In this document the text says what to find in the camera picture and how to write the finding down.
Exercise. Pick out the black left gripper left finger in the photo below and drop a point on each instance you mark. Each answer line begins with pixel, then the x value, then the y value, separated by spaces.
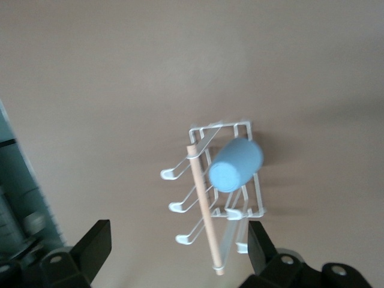
pixel 93 246

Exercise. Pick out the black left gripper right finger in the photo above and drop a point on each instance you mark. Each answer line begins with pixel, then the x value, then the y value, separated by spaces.
pixel 261 249

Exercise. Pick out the light blue plastic cup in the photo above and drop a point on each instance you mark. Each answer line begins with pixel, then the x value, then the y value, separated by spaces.
pixel 234 168

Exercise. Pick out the grey metal knob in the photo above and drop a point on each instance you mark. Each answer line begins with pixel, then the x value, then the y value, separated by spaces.
pixel 33 223

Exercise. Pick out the brown table cover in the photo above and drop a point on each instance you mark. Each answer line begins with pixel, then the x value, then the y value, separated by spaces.
pixel 120 90

